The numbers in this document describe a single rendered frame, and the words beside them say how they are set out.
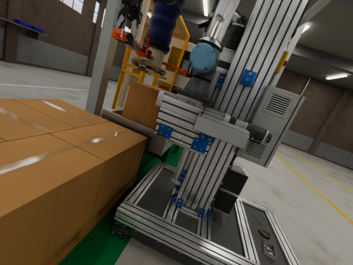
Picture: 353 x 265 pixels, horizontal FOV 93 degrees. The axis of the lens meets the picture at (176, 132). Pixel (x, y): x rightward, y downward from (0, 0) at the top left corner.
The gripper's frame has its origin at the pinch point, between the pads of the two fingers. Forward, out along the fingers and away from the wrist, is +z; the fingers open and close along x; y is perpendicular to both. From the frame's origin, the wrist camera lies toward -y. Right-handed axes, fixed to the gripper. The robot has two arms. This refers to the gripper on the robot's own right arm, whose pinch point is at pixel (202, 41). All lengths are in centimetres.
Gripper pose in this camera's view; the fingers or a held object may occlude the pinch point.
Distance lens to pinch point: 184.3
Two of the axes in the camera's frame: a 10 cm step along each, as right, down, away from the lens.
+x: 2.1, -1.9, 9.6
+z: -3.3, 9.1, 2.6
